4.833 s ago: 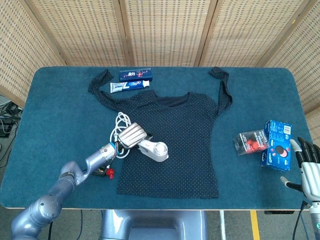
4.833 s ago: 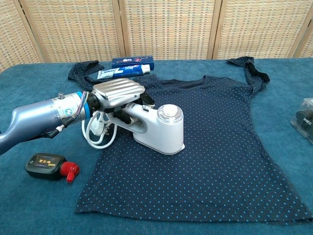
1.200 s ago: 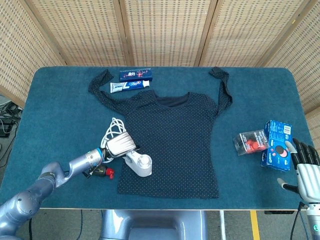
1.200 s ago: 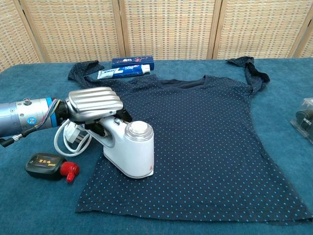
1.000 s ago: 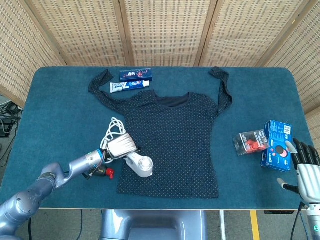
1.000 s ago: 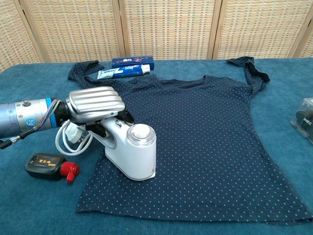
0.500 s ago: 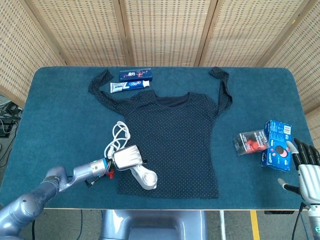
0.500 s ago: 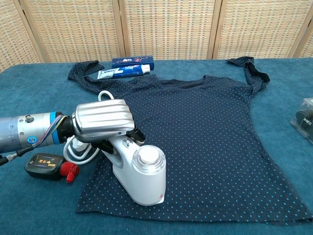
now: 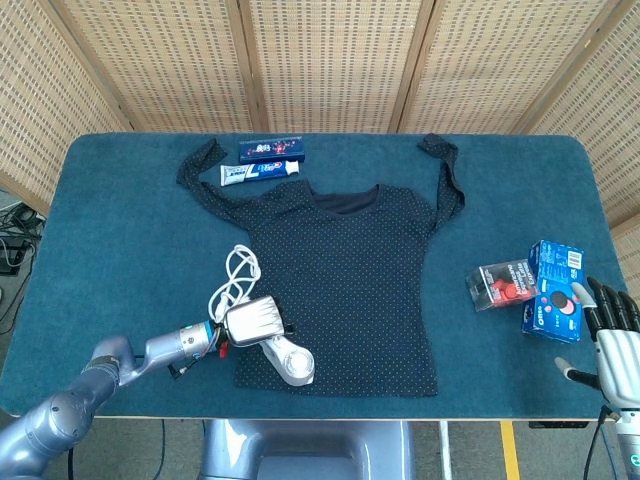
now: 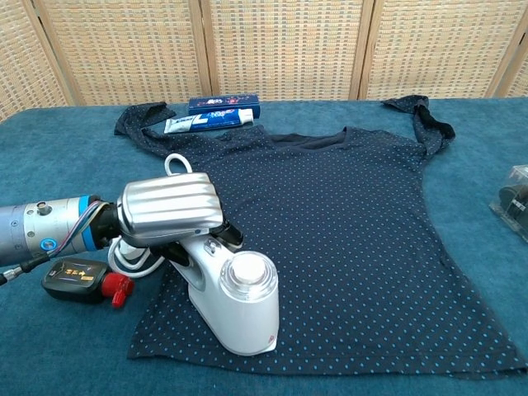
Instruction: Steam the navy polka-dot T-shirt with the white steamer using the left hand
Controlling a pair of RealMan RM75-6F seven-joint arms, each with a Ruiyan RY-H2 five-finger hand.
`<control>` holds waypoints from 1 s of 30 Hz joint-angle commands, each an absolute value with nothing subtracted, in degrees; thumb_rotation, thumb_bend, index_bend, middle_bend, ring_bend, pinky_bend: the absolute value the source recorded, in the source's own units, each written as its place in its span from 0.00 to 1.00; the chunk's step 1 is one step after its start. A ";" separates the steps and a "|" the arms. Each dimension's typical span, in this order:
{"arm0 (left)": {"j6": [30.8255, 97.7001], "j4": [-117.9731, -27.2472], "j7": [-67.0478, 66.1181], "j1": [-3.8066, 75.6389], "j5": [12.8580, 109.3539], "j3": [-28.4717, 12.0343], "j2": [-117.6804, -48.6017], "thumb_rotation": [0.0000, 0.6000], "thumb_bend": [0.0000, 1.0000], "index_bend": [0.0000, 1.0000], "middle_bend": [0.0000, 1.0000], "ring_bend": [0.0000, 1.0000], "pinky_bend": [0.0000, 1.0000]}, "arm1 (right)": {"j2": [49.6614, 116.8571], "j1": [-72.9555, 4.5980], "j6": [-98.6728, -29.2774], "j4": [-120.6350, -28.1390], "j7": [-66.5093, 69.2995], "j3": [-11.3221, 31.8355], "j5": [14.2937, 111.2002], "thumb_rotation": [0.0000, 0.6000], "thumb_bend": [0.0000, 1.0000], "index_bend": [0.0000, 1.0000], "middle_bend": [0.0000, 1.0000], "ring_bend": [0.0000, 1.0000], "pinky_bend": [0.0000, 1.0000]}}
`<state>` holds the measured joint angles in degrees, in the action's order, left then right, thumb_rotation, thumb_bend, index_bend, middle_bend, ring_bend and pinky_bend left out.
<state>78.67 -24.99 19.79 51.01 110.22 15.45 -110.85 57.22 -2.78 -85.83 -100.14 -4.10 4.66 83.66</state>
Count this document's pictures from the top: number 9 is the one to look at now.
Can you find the clear plastic capsule box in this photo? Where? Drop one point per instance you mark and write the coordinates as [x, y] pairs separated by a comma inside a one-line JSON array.
[[505, 290]]

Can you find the white table leg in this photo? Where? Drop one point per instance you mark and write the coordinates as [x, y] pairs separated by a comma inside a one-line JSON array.
[[445, 450]]

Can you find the navy polka dot long-sleeve shirt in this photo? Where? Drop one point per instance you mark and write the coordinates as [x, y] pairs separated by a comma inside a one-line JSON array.
[[350, 280]]

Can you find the blue Oreo cookie box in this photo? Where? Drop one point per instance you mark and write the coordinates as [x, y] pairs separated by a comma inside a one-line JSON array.
[[555, 310]]

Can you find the blue toothpaste carton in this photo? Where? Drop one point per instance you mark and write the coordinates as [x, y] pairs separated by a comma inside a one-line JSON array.
[[270, 149]]

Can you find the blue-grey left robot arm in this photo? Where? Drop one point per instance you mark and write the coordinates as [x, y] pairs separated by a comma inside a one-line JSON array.
[[100, 375]]

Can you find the teal table cover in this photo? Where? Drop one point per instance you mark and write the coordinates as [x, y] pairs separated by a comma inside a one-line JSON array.
[[125, 240]]

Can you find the blue-grey robot torso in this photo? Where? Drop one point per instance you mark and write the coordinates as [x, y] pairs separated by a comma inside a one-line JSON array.
[[300, 450]]

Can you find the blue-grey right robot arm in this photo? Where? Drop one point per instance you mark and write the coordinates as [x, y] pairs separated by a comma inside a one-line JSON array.
[[630, 445]]

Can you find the white blue toothpaste tube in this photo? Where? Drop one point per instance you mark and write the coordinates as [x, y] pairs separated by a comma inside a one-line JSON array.
[[255, 173]]

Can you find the black under-table bracket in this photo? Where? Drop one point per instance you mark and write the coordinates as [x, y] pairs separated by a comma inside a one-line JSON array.
[[557, 425]]

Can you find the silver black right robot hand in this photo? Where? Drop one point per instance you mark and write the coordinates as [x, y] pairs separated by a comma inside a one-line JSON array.
[[620, 360]]

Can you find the woven rattan screen panel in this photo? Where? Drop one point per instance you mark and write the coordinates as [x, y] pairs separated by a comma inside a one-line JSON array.
[[35, 100], [330, 60], [500, 60], [165, 60], [610, 125]]

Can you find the white handheld garment steamer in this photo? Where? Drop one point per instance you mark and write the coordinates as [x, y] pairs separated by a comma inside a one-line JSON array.
[[297, 367]]

